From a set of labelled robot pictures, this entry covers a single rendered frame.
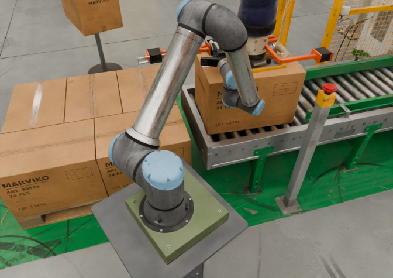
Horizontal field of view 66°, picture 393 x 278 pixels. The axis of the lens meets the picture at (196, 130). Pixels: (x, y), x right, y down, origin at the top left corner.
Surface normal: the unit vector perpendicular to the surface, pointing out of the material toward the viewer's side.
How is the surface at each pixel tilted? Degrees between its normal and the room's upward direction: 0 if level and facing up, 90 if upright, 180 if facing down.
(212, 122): 90
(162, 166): 5
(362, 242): 0
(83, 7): 90
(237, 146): 90
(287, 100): 90
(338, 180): 0
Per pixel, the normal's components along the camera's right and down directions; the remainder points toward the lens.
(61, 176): 0.27, 0.65
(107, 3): 0.56, 0.56
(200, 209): 0.02, -0.75
